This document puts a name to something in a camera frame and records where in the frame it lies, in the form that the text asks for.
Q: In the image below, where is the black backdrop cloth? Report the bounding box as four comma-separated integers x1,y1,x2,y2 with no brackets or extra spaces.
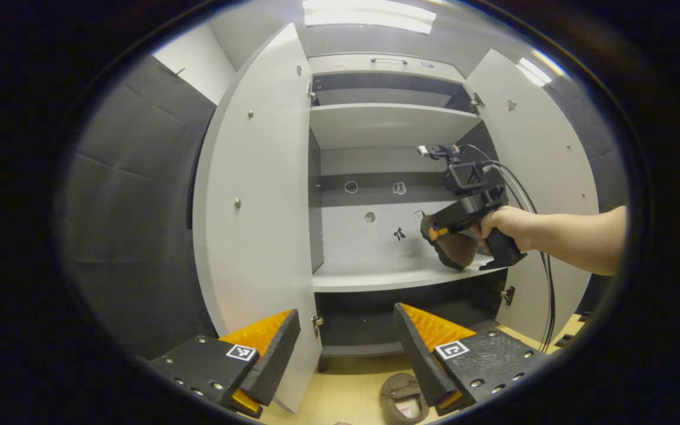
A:
60,54,630,361

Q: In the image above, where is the brown fuzzy shoe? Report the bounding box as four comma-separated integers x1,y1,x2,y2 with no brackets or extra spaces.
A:
380,372,430,425
420,214,479,272

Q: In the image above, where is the black door handle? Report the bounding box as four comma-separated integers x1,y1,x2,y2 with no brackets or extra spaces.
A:
185,118,202,231

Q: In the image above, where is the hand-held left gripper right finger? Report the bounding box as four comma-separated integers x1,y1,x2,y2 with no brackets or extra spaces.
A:
393,303,553,417

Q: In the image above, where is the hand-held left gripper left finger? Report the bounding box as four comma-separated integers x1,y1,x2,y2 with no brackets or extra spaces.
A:
148,308,302,420

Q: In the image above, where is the black cable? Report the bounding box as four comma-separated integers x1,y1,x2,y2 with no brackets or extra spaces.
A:
458,143,557,354

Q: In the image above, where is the long ceiling light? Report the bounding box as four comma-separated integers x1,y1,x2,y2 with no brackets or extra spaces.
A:
303,0,437,35
516,57,553,87

